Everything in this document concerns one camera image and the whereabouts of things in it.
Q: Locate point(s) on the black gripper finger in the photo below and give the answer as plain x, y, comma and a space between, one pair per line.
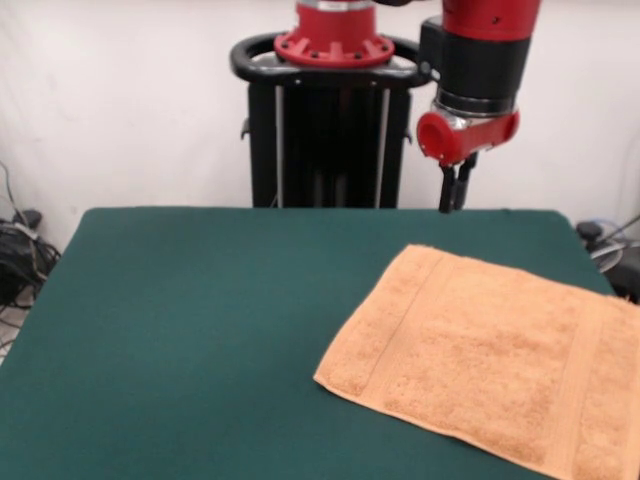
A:
446, 190
462, 185

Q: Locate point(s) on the dark green table cloth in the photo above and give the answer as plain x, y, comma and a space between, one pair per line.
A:
125, 325

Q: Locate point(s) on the tan terry towel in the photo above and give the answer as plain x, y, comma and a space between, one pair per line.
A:
490, 360

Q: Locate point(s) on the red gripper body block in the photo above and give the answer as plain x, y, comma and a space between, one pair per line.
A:
460, 137

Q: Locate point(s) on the black power adapter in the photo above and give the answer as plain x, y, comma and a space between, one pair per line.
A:
31, 218
590, 229

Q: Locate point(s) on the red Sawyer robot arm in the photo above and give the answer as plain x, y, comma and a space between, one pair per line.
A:
480, 50

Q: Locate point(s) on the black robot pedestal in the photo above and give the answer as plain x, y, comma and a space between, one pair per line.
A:
325, 140

